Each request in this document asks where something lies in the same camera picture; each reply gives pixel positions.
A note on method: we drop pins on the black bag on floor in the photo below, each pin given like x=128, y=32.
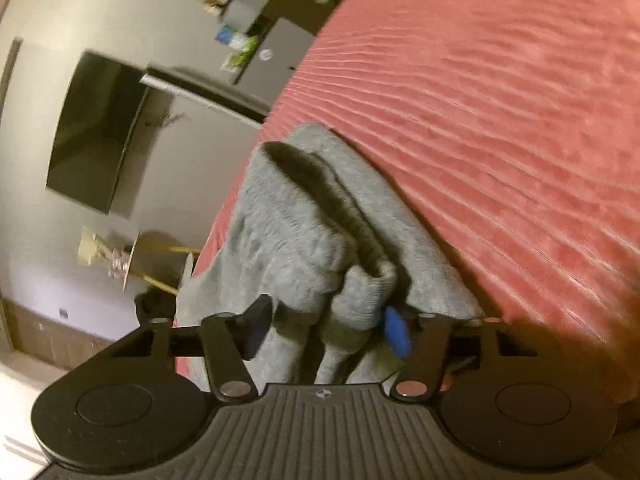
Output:
x=155, y=306

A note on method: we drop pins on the grey sweatpants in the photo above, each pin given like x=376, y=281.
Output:
x=318, y=230

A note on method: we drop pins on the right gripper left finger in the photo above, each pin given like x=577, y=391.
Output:
x=229, y=341

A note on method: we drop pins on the blue white box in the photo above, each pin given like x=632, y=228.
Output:
x=231, y=38

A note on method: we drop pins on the pink ribbed bedspread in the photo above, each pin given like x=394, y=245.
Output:
x=510, y=128

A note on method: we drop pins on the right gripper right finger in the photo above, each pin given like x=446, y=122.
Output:
x=422, y=345

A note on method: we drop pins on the wall mounted television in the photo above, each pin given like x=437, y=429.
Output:
x=101, y=108

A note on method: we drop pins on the grey drawer cabinet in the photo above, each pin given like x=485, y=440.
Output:
x=274, y=62

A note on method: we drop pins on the yellow round side table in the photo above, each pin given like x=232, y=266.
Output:
x=159, y=261

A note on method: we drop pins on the wrapped flower bouquet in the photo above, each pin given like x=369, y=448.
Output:
x=93, y=250

